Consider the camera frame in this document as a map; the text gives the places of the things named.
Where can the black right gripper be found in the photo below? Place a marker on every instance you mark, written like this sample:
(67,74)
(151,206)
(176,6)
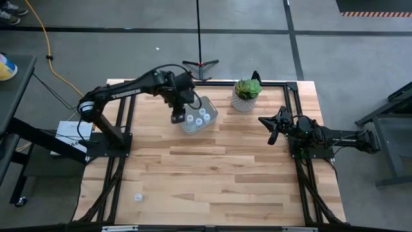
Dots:
(286,124)

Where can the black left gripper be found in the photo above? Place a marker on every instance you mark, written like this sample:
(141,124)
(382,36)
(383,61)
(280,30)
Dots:
(181,90)

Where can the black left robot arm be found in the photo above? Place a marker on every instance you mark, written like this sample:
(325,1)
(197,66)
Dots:
(122,91)

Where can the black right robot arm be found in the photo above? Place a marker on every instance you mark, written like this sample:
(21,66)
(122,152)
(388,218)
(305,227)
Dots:
(341,140)

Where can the clear plastic basket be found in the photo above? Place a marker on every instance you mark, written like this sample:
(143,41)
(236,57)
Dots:
(199,120)

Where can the green succulent in white pot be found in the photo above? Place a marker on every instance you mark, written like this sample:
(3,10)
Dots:
(246,95)

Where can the black tripod stand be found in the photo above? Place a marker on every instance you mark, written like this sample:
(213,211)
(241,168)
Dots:
(200,62)

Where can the clear bottle cap bottom left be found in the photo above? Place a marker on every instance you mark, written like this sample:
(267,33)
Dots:
(138,197)

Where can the white paper box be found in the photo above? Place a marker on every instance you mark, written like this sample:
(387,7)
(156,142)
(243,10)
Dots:
(69,133)

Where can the black metal cart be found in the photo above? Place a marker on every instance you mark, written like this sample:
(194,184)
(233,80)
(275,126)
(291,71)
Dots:
(391,129)

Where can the black mat with hazard stripe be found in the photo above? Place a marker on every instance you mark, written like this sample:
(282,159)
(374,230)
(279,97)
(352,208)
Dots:
(373,6)

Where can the black side table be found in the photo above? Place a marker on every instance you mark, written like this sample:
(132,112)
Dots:
(14,96)

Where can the yellow and blue container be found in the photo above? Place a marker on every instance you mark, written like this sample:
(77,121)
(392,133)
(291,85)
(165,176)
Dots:
(5,68)

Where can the person's shoe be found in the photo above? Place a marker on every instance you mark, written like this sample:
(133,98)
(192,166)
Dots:
(14,8)
(9,18)

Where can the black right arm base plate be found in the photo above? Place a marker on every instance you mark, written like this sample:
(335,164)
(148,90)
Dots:
(313,154)

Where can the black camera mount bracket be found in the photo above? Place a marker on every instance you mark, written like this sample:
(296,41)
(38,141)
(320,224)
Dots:
(256,76)

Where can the black aluminium table frame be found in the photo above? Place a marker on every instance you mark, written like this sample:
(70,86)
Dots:
(302,180)

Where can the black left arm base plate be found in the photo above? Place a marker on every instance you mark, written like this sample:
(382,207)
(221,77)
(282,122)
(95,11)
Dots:
(109,149)

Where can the white frame label strip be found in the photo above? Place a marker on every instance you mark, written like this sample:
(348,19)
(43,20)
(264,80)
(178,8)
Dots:
(119,228)
(299,229)

